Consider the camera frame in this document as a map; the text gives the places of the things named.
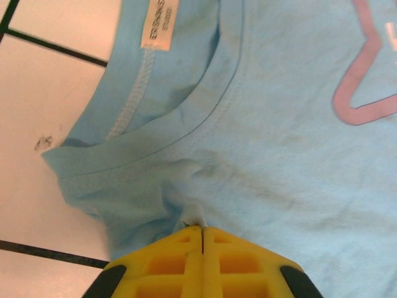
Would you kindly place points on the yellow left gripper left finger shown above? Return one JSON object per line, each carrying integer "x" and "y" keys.
{"x": 167, "y": 270}

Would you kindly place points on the light blue printed t-shirt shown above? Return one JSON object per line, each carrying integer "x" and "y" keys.
{"x": 266, "y": 149}

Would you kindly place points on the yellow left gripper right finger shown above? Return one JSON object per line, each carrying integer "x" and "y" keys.
{"x": 239, "y": 270}

